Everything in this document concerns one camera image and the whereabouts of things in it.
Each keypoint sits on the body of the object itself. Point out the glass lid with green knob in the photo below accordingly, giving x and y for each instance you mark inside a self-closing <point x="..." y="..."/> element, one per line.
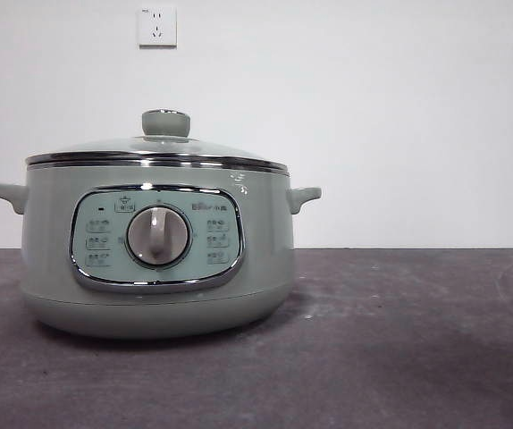
<point x="166" y="123"/>

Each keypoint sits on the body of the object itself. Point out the sage green electric cooking pot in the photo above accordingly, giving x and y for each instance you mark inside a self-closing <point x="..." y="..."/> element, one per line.
<point x="265" y="250"/>

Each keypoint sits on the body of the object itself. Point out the white wall socket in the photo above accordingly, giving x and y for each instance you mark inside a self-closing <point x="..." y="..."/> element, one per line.
<point x="157" y="27"/>

